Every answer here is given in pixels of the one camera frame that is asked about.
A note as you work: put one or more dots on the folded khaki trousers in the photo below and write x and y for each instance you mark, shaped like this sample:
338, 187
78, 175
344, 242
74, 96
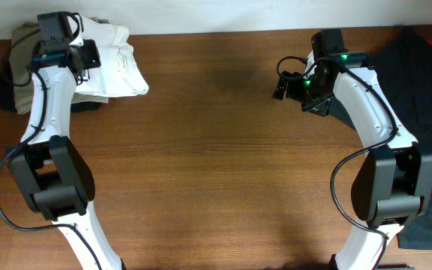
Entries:
16, 71

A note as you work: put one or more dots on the folded black garment under trousers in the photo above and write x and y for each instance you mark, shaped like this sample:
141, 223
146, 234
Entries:
5, 90

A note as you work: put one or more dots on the dark green t-shirt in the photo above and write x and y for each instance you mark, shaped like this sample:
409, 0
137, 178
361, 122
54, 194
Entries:
404, 70

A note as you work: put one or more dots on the white printed t-shirt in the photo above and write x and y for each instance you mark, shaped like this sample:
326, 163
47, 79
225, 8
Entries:
118, 76

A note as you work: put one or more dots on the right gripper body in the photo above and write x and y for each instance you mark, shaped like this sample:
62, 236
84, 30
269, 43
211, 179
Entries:
311, 94

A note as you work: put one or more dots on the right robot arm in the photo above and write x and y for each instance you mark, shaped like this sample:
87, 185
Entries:
394, 183

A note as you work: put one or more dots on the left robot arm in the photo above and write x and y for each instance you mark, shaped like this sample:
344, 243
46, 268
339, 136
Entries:
50, 173

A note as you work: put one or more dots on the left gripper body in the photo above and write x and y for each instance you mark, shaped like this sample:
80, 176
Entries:
86, 53

